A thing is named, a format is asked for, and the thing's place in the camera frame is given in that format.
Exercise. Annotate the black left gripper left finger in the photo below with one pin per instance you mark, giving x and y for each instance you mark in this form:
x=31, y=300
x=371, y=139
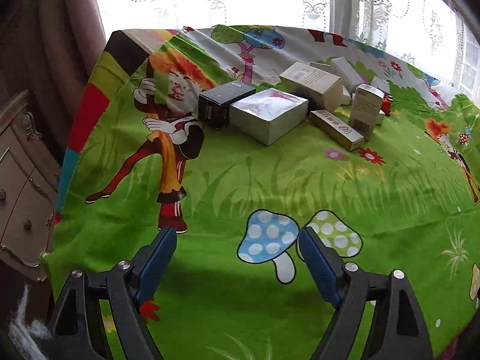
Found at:
x=77, y=324

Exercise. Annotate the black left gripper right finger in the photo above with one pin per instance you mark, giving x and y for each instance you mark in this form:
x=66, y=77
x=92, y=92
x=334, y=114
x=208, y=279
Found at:
x=398, y=329

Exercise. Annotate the beige gold-print box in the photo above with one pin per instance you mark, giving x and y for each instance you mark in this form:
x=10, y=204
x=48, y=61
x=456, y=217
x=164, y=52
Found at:
x=324, y=88

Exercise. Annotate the cream carved cabinet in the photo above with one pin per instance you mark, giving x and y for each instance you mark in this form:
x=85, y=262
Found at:
x=29, y=177

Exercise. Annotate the long beige narrow box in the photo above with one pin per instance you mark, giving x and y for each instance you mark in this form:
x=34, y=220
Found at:
x=336, y=129

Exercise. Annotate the red toy truck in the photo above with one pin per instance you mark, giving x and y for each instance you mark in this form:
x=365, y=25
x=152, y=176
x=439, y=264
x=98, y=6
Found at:
x=386, y=104

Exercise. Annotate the upright barcode box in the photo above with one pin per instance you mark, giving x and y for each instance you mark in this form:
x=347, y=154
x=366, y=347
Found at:
x=366, y=106

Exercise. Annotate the green cartoon tablecloth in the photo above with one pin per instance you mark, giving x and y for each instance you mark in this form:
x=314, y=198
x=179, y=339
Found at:
x=407, y=199

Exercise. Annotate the silver pink box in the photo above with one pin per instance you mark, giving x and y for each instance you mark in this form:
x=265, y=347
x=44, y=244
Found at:
x=268, y=115

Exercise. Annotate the black rectangular box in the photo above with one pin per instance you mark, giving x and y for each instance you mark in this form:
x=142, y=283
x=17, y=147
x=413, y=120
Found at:
x=214, y=104

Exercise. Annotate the tall white box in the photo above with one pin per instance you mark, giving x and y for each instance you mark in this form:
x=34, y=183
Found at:
x=342, y=68

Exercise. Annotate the brown curtain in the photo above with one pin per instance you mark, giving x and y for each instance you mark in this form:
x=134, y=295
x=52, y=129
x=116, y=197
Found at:
x=50, y=47

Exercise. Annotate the white lace curtain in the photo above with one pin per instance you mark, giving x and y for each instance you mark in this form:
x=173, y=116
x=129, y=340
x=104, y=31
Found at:
x=431, y=35

